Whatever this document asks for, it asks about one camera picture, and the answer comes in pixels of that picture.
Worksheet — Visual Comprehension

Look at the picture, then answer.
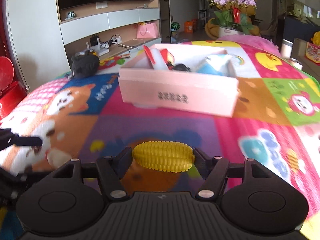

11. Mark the glass fish tank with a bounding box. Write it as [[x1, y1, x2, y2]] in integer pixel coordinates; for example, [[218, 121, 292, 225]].
[[275, 0, 319, 47]]

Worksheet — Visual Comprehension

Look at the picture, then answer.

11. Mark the colourful cartoon play mat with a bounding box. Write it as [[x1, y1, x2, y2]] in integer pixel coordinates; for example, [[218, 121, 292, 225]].
[[1, 41, 319, 239]]

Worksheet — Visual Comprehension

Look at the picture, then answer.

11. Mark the orange storage box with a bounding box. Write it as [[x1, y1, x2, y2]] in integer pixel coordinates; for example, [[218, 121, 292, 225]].
[[184, 19, 197, 33]]

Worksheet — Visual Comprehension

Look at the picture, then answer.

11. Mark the black plush toy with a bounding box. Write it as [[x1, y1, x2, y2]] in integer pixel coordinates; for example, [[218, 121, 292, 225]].
[[71, 50, 100, 79]]

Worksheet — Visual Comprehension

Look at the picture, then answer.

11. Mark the white blue medicine box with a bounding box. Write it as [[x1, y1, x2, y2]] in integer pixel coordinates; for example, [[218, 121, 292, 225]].
[[195, 54, 231, 76]]

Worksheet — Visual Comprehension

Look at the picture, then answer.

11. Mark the pink cardboard box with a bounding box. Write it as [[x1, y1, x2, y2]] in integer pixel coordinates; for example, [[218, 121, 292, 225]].
[[118, 43, 239, 117]]

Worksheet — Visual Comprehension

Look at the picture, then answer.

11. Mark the yellow toy corn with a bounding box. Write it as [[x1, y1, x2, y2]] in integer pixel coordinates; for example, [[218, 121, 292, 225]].
[[132, 141, 195, 173]]

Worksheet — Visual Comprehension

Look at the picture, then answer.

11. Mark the red gift box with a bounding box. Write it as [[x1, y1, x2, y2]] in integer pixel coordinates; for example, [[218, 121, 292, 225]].
[[0, 56, 27, 119]]

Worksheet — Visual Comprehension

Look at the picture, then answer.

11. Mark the pink gift bag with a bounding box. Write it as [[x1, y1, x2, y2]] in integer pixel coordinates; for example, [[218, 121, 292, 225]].
[[137, 22, 159, 39]]

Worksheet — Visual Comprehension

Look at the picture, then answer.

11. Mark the white thermos cup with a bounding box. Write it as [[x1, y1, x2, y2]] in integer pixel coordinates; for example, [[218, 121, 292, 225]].
[[280, 39, 293, 59]]

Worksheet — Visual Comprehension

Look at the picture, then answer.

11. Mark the white wall shelf unit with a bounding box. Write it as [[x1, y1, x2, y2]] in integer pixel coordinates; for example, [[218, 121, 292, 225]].
[[3, 0, 160, 91]]

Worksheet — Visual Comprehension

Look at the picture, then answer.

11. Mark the green watermelon ball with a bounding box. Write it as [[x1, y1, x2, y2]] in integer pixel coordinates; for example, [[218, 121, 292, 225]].
[[170, 22, 180, 32]]

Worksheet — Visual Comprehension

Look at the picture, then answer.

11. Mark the white wifi router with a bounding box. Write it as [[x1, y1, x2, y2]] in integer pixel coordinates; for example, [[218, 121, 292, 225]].
[[75, 34, 122, 57]]

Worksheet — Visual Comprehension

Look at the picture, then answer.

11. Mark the yellow kids backpack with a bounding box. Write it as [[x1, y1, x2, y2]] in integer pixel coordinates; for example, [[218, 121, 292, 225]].
[[305, 31, 320, 66]]

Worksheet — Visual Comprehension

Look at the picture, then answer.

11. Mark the red cap figurine keychain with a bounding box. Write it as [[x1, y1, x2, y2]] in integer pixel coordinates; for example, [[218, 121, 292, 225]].
[[160, 49, 191, 72]]

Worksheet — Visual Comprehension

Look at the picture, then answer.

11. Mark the yellow plush bear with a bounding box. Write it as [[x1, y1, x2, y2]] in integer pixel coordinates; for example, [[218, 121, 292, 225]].
[[205, 0, 260, 38]]

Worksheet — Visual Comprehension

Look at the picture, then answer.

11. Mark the purple orchid flower pot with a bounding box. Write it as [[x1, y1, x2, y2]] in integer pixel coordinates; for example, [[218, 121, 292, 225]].
[[208, 0, 257, 35]]

